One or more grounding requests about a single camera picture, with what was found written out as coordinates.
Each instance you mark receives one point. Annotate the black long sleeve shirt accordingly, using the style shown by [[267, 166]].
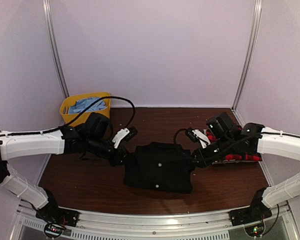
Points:
[[159, 166]]

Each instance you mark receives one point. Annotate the red black plaid shirt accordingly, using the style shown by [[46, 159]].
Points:
[[232, 158]]

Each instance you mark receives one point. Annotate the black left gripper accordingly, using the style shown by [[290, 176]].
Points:
[[117, 159]]

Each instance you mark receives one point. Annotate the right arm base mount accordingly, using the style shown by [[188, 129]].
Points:
[[256, 211]]

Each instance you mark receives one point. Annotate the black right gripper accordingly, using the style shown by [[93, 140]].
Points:
[[203, 160]]

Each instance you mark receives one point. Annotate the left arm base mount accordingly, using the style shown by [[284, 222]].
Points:
[[52, 213]]

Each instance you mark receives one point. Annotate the circuit board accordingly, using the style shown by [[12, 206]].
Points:
[[255, 231], [53, 230]]

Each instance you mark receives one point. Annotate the left circuit board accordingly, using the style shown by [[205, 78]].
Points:
[[53, 230]]

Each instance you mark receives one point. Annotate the aluminium right corner post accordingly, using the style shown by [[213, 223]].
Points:
[[254, 31]]

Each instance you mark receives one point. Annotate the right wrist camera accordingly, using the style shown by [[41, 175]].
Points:
[[220, 126]]

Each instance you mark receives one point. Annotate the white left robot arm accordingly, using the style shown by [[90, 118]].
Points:
[[49, 142]]

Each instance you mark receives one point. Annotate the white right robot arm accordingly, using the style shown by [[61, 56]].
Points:
[[257, 139]]

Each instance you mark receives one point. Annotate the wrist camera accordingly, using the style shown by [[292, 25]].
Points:
[[99, 127], [220, 126]]

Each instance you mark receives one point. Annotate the aluminium left corner post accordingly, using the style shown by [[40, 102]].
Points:
[[54, 47]]

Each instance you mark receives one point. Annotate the right circuit board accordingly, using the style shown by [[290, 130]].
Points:
[[255, 231]]

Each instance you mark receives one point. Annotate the yellow plastic basket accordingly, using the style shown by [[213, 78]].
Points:
[[75, 104]]

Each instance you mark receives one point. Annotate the aluminium corner post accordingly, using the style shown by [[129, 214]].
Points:
[[254, 31], [54, 47]]

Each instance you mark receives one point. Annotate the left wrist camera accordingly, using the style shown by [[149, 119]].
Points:
[[99, 127]]

